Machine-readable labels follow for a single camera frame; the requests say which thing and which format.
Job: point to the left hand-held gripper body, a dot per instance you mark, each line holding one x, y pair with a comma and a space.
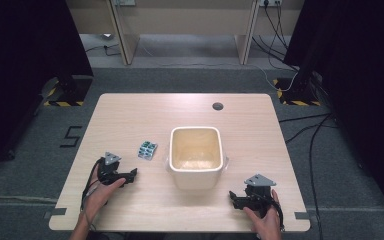
108, 168

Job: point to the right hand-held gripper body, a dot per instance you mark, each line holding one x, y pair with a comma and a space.
259, 191

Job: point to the person's left hand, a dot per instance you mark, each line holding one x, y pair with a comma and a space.
101, 196

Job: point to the person's right hand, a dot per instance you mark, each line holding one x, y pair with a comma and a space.
266, 223

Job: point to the green pill blister pack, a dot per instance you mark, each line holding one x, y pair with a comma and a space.
147, 150

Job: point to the white square plastic bin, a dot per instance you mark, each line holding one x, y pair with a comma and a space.
196, 176

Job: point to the grey tape strip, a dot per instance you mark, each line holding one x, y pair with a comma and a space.
302, 215
56, 212

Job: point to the hazard-striped black stand base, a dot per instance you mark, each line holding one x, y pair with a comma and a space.
67, 93
298, 95

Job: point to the black curtain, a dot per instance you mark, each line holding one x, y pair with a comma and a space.
363, 83
23, 76

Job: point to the white wall socket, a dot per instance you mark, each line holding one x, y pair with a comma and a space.
270, 2

